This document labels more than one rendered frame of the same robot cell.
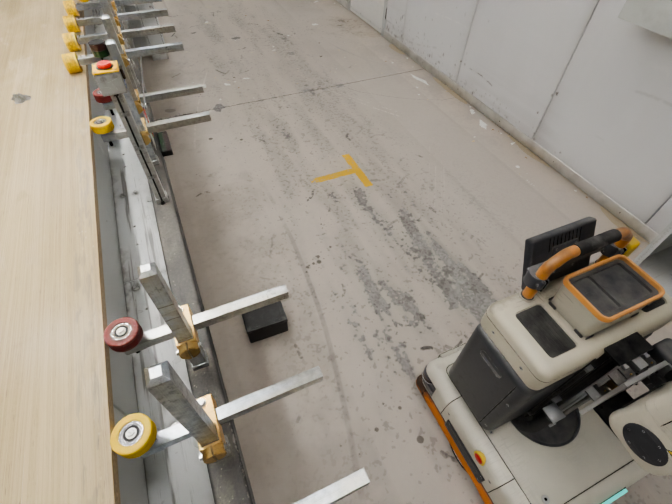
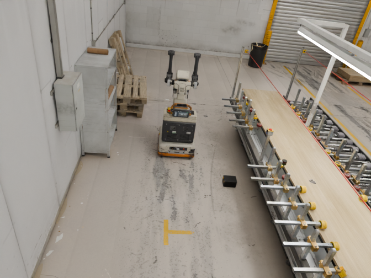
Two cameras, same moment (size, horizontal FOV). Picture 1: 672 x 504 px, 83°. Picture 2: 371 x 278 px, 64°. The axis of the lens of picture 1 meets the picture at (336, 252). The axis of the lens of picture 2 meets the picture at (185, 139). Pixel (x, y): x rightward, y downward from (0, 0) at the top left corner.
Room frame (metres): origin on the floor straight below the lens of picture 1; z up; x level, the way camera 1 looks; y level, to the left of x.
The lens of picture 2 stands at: (4.63, 0.74, 3.04)
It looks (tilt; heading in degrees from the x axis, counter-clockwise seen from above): 33 degrees down; 198
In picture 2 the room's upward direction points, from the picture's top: 8 degrees clockwise
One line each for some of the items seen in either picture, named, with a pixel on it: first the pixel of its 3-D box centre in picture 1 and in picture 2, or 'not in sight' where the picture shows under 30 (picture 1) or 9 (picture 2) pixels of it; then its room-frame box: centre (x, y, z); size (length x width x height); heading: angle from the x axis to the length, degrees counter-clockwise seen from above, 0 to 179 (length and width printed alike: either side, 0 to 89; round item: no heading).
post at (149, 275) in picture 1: (180, 327); (250, 122); (0.45, 0.37, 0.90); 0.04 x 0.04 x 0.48; 26
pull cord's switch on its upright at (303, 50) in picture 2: not in sight; (294, 76); (-1.22, 0.80, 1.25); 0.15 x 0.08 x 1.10; 26
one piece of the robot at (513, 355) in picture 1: (560, 349); (179, 122); (0.59, -0.76, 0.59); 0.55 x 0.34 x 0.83; 115
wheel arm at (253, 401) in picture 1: (236, 409); (242, 121); (0.29, 0.22, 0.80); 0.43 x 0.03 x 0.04; 116
